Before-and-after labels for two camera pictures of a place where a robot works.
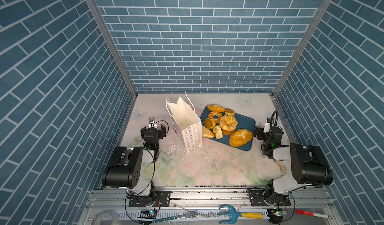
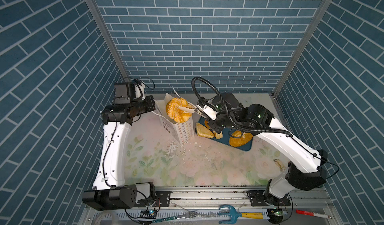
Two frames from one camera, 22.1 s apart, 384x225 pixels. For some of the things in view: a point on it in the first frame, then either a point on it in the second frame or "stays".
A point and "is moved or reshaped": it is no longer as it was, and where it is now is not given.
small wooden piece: (282, 168) stays
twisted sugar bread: (228, 124) is moved or reshaped
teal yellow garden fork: (234, 214) stays
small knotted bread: (217, 132) stays
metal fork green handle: (190, 214) stays
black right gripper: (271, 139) -> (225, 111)
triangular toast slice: (206, 133) stays
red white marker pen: (312, 213) stays
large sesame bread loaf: (238, 137) stays
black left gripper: (144, 132) -> (150, 103)
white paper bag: (187, 124) -> (182, 132)
